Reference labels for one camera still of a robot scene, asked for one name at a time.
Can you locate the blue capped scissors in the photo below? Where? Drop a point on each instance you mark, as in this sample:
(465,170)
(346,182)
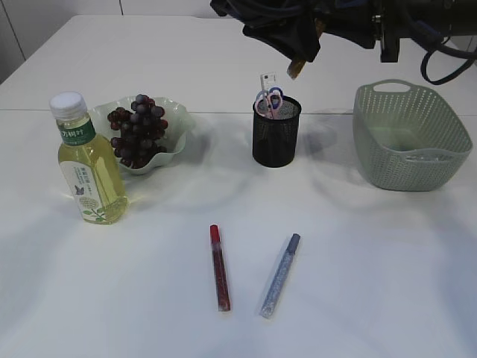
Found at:
(275,91)

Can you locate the gold marker pen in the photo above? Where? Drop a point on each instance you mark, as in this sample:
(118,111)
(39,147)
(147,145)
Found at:
(297,63)

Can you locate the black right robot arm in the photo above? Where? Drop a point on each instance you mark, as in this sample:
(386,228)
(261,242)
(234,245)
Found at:
(428,23)

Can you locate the yellow tea bottle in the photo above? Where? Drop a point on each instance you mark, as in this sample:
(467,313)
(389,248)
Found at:
(87,162)

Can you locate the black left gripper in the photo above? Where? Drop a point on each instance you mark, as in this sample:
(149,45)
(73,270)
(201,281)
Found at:
(287,26)

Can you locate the black mesh pen cup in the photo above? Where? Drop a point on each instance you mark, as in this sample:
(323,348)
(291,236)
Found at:
(275,140)

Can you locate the pink purple scissors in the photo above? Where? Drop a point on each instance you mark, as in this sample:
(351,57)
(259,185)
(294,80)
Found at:
(267,106)

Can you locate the clear plastic sheet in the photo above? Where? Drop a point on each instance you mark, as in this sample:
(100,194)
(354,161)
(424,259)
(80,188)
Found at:
(428,157)

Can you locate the clear plastic ruler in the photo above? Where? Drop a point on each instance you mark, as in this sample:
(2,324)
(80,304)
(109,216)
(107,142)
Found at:
(268,80)

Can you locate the red glitter glue tube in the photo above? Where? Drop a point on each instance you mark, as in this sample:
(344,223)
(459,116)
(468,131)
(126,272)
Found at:
(222,291)

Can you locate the green woven plastic basket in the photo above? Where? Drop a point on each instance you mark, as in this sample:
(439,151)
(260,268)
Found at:
(388,125)

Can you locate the purple artificial grape bunch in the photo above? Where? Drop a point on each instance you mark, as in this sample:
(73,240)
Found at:
(140,130)

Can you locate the silver glitter glue tube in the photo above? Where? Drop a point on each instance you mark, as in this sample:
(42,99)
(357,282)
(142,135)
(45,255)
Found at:
(273,294)

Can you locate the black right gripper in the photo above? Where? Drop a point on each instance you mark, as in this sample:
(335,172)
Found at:
(357,21)

